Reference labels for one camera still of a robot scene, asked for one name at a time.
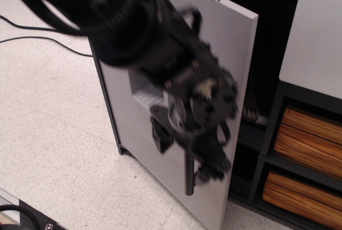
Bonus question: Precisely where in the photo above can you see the black floor cable upper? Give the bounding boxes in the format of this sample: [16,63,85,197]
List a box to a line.
[0,14,58,32]

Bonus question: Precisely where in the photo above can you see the aluminium frame rail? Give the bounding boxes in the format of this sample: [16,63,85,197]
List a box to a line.
[1,188,20,225]

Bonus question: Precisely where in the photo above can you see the wooden slotted spoon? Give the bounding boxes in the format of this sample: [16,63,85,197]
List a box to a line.
[243,80,260,122]

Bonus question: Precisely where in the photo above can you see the white cabinet door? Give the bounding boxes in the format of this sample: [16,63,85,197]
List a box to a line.
[279,0,341,98]

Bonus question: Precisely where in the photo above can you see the lower woven orange basket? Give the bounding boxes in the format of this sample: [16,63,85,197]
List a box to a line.
[262,171,341,229]

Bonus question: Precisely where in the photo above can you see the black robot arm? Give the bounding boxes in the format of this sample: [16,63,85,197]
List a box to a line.
[22,0,238,183]

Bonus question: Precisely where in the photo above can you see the black bar door handle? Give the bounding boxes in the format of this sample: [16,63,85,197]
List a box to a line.
[184,153,201,196]

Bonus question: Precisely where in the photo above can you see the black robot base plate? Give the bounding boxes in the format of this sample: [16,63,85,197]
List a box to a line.
[16,199,67,230]

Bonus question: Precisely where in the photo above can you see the dark grey fridge cabinet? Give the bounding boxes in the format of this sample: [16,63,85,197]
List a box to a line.
[94,0,341,229]

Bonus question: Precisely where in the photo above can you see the grey toy fridge door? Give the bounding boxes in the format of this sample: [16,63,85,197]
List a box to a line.
[90,0,259,230]

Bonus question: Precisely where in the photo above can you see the grey water dispenser panel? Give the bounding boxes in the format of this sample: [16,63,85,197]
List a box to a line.
[128,70,168,117]

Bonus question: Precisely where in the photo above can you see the black floor cable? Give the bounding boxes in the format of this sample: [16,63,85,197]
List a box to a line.
[0,14,58,32]
[0,36,93,57]

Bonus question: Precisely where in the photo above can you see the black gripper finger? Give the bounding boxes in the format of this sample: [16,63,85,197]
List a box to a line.
[197,166,225,185]
[151,118,173,154]

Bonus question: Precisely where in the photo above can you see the woven orange basket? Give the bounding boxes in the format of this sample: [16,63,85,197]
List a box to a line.
[274,106,341,179]
[262,171,341,229]

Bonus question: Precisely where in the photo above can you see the black braided base cable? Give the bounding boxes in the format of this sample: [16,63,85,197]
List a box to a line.
[0,205,34,230]

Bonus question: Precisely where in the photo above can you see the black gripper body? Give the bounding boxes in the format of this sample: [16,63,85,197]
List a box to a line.
[149,104,232,173]

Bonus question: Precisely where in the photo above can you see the black floor cable lower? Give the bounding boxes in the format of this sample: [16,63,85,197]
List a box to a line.
[0,36,93,57]

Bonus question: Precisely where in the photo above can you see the upper woven orange basket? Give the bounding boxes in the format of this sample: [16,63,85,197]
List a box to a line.
[274,106,341,179]

